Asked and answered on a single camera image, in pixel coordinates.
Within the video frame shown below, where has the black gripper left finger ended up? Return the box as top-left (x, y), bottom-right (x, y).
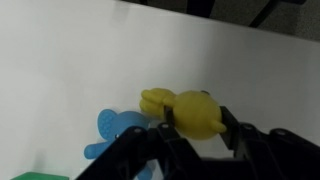
top-left (75, 105), bottom-right (209, 180)

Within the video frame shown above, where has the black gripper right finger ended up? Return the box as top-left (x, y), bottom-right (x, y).
top-left (218, 105), bottom-right (320, 180)

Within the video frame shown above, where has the yellow bear toy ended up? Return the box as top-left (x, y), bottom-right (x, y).
top-left (139, 87), bottom-right (228, 141)

